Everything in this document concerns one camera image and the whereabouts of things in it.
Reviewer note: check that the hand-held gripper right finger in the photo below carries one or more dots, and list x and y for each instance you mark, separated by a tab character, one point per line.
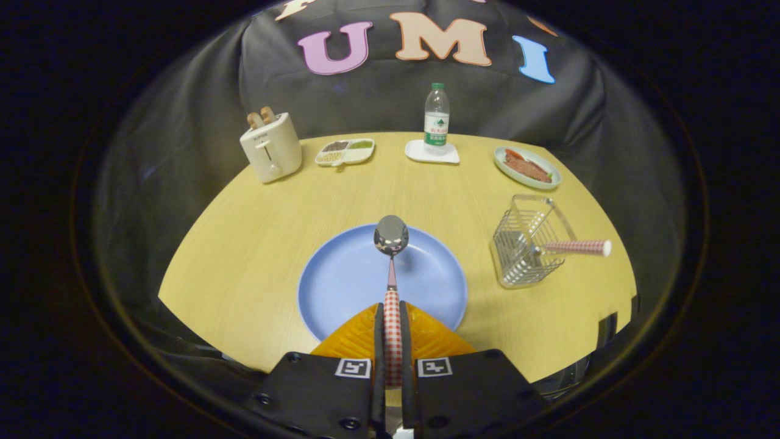
406	341

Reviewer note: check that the white square coaster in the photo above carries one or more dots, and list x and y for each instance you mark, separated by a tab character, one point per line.
417	152

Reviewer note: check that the toasted bread slice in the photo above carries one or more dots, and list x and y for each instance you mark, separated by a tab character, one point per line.
268	113
254	119

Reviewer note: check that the brown meat steak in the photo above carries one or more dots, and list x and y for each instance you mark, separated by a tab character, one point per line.
527	166

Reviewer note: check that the blue plate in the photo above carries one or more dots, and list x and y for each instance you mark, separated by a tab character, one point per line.
347	280

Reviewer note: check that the white divided snack dish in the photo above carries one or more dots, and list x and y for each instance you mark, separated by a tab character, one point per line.
344	152

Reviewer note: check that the clear water bottle green cap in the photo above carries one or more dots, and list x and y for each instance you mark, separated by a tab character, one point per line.
437	122

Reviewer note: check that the black upright block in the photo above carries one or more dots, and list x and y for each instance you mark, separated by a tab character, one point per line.
634	305
607	332

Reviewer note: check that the cream toaster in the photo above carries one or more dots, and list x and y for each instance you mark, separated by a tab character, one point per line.
271	152

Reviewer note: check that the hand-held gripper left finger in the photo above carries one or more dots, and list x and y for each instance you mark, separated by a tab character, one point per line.
378	341

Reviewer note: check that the pale green food plate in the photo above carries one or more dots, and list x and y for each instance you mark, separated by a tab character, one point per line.
512	174

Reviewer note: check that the black backdrop cloth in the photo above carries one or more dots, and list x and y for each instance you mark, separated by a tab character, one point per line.
183	152

